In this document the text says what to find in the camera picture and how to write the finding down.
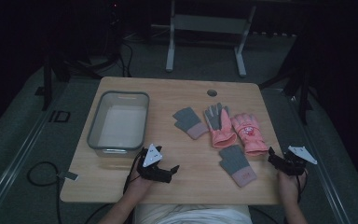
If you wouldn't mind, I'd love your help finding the person's left hand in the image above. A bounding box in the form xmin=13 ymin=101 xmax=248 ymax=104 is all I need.
xmin=126 ymin=171 xmax=155 ymax=198

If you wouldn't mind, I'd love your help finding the pink ski glove with print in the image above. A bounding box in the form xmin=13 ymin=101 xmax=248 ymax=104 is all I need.
xmin=230 ymin=112 xmax=269 ymax=157

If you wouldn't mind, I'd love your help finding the hand-held gripper cable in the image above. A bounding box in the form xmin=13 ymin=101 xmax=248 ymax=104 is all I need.
xmin=296 ymin=169 xmax=310 ymax=203
xmin=122 ymin=152 xmax=145 ymax=195

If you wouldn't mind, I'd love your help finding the black metal stand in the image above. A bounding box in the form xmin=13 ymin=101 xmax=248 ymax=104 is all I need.
xmin=34 ymin=46 xmax=73 ymax=111
xmin=259 ymin=27 xmax=316 ymax=125

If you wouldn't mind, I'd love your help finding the right hand-held gripper cable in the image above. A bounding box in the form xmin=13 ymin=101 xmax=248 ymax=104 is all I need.
xmin=296 ymin=169 xmax=310 ymax=203

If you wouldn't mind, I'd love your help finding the grey plastic bin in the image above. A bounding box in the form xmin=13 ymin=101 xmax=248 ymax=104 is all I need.
xmin=87 ymin=90 xmax=150 ymax=158

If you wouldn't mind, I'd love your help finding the black floor cable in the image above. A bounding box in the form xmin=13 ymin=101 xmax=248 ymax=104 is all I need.
xmin=83 ymin=203 xmax=115 ymax=224
xmin=27 ymin=161 xmax=63 ymax=224

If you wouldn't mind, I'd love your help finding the grey knit glove pink cuff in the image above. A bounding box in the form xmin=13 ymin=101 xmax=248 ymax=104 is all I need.
xmin=172 ymin=106 xmax=210 ymax=140
xmin=218 ymin=144 xmax=258 ymax=189

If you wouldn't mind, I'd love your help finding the pink ski glove grey palm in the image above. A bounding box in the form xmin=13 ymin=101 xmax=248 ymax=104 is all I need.
xmin=203 ymin=102 xmax=238 ymax=149

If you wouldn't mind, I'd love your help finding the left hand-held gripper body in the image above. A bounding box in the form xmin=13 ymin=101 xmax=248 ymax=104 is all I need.
xmin=136 ymin=143 xmax=173 ymax=184

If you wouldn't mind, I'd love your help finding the person's white clothing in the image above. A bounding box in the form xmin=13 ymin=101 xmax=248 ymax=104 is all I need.
xmin=133 ymin=203 xmax=254 ymax=224

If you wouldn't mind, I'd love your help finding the person's right hand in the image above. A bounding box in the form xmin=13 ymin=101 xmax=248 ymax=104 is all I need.
xmin=278 ymin=171 xmax=308 ymax=203

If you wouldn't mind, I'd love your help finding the left hand-held gripper cable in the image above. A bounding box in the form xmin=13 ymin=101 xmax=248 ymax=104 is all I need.
xmin=122 ymin=152 xmax=145 ymax=195

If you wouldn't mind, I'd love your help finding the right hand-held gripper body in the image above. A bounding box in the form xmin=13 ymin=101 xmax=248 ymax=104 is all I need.
xmin=274 ymin=145 xmax=318 ymax=176

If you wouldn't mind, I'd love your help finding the white metal desk frame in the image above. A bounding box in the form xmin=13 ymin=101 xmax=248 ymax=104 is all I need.
xmin=165 ymin=0 xmax=257 ymax=78

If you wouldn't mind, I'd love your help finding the metal floor rail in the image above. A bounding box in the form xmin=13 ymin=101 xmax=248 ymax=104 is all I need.
xmin=283 ymin=90 xmax=352 ymax=224
xmin=0 ymin=90 xmax=68 ymax=218

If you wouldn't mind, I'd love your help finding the grey tape tag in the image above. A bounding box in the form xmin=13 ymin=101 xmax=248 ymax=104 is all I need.
xmin=57 ymin=171 xmax=79 ymax=182

